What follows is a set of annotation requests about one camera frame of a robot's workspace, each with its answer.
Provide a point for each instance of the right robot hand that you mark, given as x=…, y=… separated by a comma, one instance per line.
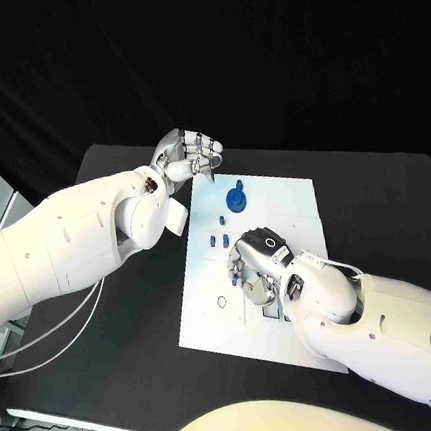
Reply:
x=259, y=252

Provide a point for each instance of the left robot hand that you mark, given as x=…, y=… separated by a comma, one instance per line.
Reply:
x=178, y=152

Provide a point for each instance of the blue peg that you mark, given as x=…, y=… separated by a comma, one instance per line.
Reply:
x=221, y=220
x=235, y=279
x=239, y=183

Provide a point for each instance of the blue gear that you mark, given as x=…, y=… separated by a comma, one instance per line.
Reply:
x=236, y=200

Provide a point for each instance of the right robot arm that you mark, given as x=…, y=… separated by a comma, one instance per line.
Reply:
x=382, y=324

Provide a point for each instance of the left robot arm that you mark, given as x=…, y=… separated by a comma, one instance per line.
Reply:
x=70, y=235

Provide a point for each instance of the white task board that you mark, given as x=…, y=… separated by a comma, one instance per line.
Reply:
x=220, y=324

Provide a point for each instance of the blue block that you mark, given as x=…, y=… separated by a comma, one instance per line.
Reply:
x=225, y=240
x=212, y=240

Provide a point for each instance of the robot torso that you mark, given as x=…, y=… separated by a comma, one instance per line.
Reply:
x=281, y=427

